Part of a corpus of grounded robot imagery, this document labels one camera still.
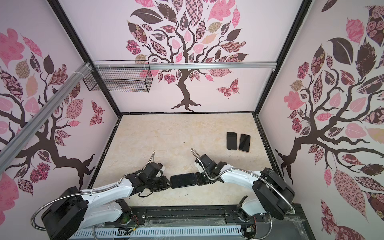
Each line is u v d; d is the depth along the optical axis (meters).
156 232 0.70
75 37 0.78
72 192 0.44
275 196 0.43
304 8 0.70
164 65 0.94
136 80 0.81
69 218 0.41
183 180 0.85
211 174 0.64
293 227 0.71
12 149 0.50
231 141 1.06
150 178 0.67
